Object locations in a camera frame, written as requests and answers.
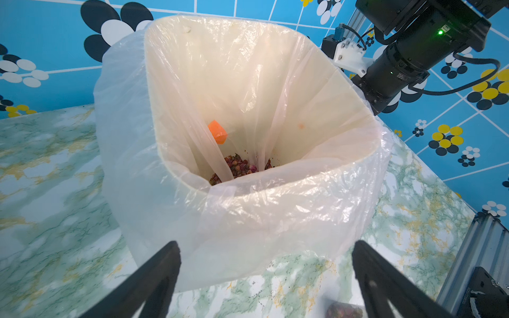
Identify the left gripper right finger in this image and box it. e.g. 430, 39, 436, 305
352, 241, 452, 317

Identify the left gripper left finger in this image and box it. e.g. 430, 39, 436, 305
82, 241, 182, 317

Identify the small tea jar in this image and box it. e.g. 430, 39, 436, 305
325, 302, 364, 318

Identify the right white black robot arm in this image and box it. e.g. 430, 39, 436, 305
352, 0, 508, 115

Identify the dried flower tea pile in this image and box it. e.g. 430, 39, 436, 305
209, 154, 273, 186

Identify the orange scrap in bin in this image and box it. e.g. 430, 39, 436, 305
208, 121, 228, 145

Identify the clear plastic bin liner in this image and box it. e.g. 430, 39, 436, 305
94, 21, 392, 292

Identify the cream plastic trash bin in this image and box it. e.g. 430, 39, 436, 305
144, 15, 381, 188

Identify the right aluminium corner post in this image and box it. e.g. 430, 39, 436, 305
437, 212, 508, 317

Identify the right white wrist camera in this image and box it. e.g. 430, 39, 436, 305
321, 23, 374, 78

